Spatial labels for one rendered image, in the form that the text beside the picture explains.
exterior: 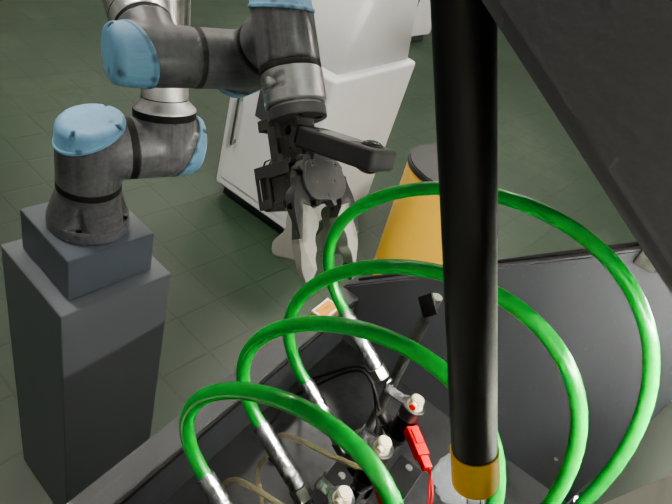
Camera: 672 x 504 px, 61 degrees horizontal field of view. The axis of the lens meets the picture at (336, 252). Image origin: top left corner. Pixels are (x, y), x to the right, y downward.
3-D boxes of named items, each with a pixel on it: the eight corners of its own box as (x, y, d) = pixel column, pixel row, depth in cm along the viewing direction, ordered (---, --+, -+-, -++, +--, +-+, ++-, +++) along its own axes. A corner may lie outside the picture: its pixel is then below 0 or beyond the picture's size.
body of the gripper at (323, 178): (302, 215, 74) (288, 123, 74) (353, 203, 69) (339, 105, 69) (258, 217, 68) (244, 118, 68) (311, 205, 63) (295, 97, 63)
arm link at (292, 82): (335, 69, 69) (287, 57, 62) (340, 106, 69) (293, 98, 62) (290, 87, 73) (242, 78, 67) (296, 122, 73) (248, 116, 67)
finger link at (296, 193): (309, 247, 66) (314, 177, 68) (320, 245, 65) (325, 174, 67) (280, 237, 62) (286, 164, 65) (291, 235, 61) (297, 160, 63)
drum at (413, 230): (457, 290, 281) (515, 184, 244) (407, 318, 255) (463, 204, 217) (400, 243, 299) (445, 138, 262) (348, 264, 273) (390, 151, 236)
